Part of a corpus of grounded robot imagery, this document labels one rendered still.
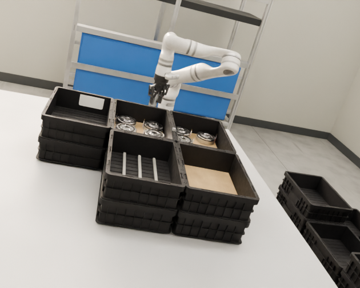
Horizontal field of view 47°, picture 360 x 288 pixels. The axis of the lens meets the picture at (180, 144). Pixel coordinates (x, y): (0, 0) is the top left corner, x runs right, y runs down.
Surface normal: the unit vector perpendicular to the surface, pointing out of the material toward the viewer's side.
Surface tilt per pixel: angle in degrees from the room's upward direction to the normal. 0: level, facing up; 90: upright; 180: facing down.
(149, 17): 90
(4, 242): 0
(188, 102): 90
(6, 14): 90
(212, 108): 90
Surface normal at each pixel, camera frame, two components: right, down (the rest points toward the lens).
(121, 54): 0.18, 0.45
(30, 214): 0.25, -0.88
